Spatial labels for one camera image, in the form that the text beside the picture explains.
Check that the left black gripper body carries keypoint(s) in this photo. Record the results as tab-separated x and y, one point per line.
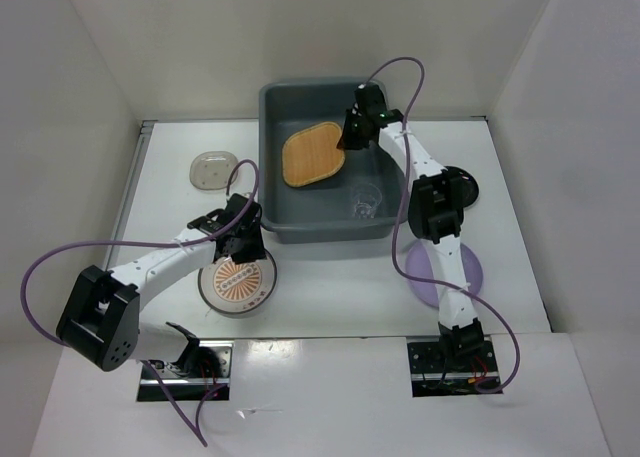
251	246

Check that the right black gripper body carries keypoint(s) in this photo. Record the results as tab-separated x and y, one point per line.
355	136

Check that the woven bamboo square tray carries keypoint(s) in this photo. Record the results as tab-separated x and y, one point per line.
311	155

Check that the round patterned plate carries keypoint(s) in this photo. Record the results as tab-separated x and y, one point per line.
236	290

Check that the clear plastic cup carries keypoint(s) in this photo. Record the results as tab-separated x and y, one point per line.
365	199

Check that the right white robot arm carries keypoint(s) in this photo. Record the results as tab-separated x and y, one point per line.
435	202

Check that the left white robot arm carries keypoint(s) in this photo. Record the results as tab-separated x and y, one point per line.
101	320

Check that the clear square small dish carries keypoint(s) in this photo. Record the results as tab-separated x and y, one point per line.
212	170

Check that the black round plate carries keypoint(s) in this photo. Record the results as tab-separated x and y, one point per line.
470	186

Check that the purple round plate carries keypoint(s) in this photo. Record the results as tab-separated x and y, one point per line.
421	262

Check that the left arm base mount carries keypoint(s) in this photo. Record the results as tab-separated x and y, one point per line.
210	373

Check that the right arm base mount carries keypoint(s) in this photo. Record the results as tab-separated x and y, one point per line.
432	376

